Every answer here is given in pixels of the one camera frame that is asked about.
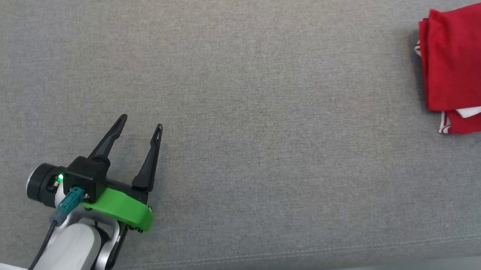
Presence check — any red and white jersey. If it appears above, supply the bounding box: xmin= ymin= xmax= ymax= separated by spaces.
xmin=409 ymin=0 xmax=481 ymax=136

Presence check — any black cable with teal plug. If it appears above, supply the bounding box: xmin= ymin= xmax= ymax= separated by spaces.
xmin=28 ymin=185 xmax=86 ymax=270

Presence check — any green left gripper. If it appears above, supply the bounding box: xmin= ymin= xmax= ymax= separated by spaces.
xmin=79 ymin=112 xmax=164 ymax=233

